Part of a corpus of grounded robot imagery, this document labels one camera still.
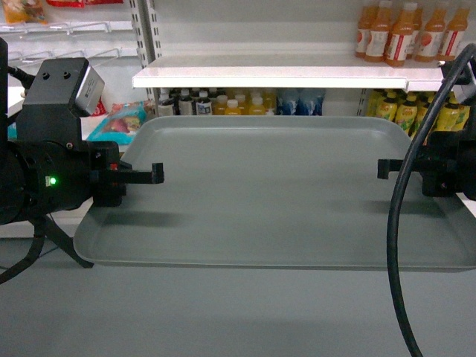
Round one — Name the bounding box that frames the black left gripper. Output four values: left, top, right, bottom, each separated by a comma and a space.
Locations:
89, 141, 164, 207

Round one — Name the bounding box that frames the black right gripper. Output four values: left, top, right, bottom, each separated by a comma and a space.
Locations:
377, 130, 468, 197

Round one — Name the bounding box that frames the grey rectangular serving tray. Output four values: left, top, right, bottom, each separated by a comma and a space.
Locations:
73, 115, 476, 274

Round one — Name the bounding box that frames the yellow lemon tea bottle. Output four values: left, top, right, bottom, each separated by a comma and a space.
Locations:
394, 94, 417, 134
376, 91, 398, 121

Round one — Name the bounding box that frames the dark tea bottle white label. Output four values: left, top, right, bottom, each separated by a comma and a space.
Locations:
196, 90, 213, 115

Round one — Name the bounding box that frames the blue drink bottle middle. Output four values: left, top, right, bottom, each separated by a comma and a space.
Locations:
298, 89, 326, 116

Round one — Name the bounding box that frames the yellow white drink bottle front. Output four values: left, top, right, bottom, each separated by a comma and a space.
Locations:
225, 99, 241, 115

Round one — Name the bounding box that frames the yellow white drink bottle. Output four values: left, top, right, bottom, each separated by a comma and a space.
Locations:
248, 97, 266, 115
225, 99, 241, 115

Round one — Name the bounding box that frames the yellow white drink bottle right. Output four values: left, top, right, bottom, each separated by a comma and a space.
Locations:
248, 97, 266, 115

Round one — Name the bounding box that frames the orange juice bottle front centre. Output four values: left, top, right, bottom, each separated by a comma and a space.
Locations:
385, 2, 417, 68

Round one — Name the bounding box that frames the orange juice bottle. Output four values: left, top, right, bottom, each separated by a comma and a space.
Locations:
355, 1, 373, 58
385, 2, 417, 68
364, 1, 392, 62
436, 1, 470, 62
414, 1, 448, 62

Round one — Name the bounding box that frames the orange juice bottle left front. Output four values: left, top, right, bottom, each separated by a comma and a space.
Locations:
364, 1, 392, 62

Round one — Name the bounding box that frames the orange juice bottle far left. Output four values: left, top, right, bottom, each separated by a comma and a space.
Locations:
355, 1, 373, 58

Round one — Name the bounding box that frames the orange juice bottle far right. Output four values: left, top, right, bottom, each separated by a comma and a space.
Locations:
436, 1, 470, 62

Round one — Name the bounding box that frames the white slotted shelf upright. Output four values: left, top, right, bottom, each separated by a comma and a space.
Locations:
126, 0, 161, 68

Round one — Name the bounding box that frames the yellow snack bag hanging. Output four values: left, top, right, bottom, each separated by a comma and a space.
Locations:
1, 0, 47, 24

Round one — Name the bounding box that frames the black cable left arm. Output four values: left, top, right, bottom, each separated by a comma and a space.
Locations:
0, 216, 47, 286

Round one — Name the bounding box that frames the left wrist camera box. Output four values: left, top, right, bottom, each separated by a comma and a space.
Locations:
22, 57, 105, 117

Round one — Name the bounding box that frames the black thick cable right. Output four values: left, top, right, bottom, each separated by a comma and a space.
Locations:
386, 42, 476, 357

